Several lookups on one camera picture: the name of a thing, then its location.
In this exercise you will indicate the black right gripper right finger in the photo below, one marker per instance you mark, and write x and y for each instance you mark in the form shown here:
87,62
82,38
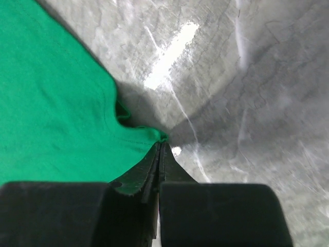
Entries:
216,214

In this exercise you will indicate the green t-shirt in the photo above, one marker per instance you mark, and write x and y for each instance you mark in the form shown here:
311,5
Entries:
61,120

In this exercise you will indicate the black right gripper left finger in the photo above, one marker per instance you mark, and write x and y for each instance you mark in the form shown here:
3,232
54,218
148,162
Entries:
122,212

